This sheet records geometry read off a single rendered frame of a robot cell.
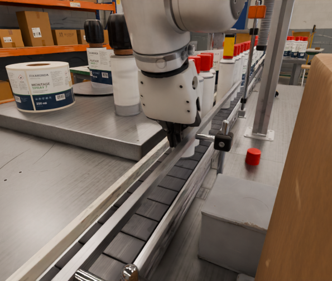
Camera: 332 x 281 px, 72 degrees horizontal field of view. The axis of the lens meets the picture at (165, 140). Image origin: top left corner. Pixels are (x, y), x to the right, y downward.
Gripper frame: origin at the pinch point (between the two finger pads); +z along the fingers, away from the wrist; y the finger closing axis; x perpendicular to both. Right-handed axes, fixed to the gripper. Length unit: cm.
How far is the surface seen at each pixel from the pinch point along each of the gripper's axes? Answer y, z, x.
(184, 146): -4.4, -4.0, 5.7
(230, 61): -1.6, 4.6, -42.7
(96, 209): 3.0, -4.0, 20.4
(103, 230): -3.8, -10.8, 24.3
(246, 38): 65, 198, -562
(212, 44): 12, 11, -70
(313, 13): -81, 207, -762
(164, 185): -1.3, 3.3, 9.6
